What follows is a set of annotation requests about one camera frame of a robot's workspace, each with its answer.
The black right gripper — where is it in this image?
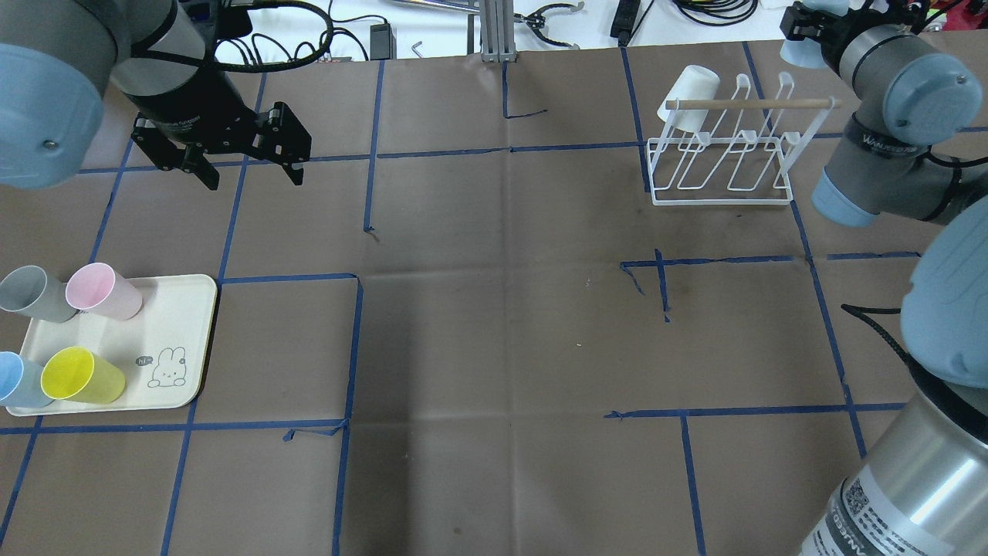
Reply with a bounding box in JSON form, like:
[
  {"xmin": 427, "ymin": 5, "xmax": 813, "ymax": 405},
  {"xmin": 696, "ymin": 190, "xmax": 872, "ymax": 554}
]
[{"xmin": 780, "ymin": 1, "xmax": 874, "ymax": 52}]

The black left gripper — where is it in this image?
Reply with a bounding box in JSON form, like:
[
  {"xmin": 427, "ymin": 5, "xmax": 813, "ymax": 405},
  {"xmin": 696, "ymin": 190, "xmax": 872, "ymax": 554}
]
[{"xmin": 130, "ymin": 68, "xmax": 312, "ymax": 191}]

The cream white plastic cup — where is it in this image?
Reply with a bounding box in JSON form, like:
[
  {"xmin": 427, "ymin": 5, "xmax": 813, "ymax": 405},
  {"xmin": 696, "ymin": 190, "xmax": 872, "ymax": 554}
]
[{"xmin": 656, "ymin": 64, "xmax": 720, "ymax": 133}]

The light blue cup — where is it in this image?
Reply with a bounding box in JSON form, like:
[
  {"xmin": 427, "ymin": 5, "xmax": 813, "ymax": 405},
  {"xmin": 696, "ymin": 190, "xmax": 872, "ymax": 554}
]
[
  {"xmin": 1, "ymin": 351, "xmax": 53, "ymax": 409},
  {"xmin": 780, "ymin": 39, "xmax": 829, "ymax": 70}
]

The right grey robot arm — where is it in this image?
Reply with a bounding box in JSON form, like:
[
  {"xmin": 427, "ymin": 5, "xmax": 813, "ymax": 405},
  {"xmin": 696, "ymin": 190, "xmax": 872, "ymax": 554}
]
[{"xmin": 780, "ymin": 1, "xmax": 987, "ymax": 555}]

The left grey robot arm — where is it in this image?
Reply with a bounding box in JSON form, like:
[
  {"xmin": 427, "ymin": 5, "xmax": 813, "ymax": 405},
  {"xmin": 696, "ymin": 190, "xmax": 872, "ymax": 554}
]
[{"xmin": 1, "ymin": 1, "xmax": 332, "ymax": 190}]

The pink plastic cup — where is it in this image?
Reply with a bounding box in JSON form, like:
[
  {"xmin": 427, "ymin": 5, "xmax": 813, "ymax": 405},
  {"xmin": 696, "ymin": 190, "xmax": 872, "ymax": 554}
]
[{"xmin": 65, "ymin": 263, "xmax": 144, "ymax": 320}]

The grey plastic cup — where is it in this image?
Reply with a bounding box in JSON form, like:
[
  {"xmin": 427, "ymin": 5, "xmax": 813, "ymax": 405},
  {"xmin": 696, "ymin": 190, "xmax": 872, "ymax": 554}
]
[{"xmin": 1, "ymin": 265, "xmax": 78, "ymax": 323}]

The yellow plastic cup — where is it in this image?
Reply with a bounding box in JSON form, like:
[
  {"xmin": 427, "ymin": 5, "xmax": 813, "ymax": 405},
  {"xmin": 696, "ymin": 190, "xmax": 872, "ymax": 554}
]
[{"xmin": 40, "ymin": 346, "xmax": 127, "ymax": 405}]

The black power adapter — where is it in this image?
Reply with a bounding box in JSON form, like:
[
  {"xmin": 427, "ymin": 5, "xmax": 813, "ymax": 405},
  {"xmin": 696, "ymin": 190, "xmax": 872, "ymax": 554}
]
[{"xmin": 368, "ymin": 22, "xmax": 398, "ymax": 60}]

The beige plastic tray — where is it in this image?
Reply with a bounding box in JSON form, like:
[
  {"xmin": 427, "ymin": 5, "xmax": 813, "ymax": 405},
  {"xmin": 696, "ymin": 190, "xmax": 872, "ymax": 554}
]
[{"xmin": 7, "ymin": 274, "xmax": 218, "ymax": 418}]

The white wire cup rack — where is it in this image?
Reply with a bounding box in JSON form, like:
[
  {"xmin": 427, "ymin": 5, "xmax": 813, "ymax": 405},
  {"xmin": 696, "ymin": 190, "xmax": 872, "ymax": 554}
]
[{"xmin": 646, "ymin": 73, "xmax": 842, "ymax": 207}]

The aluminium frame post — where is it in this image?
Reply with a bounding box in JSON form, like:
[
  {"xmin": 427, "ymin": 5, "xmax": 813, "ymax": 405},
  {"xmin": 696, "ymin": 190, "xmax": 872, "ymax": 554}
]
[{"xmin": 479, "ymin": 0, "xmax": 516, "ymax": 63}]

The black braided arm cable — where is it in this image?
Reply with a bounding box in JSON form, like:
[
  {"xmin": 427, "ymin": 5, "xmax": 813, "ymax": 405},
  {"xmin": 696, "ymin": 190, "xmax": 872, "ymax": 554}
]
[{"xmin": 840, "ymin": 303, "xmax": 919, "ymax": 364}]

